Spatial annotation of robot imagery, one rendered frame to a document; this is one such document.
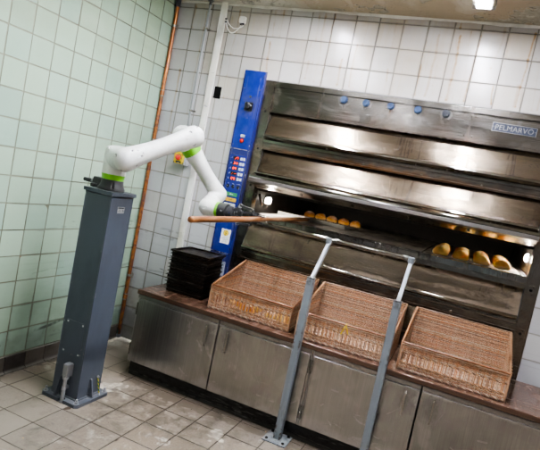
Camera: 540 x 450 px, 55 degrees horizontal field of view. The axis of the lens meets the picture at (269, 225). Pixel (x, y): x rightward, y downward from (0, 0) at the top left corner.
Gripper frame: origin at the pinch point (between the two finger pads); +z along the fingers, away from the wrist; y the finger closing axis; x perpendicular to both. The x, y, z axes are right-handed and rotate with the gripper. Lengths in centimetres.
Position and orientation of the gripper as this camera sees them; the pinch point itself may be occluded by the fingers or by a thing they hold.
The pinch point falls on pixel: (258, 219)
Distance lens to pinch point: 303.6
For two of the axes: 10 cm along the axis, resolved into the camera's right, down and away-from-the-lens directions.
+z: 9.1, 2.2, -3.6
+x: -3.7, 0.1, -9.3
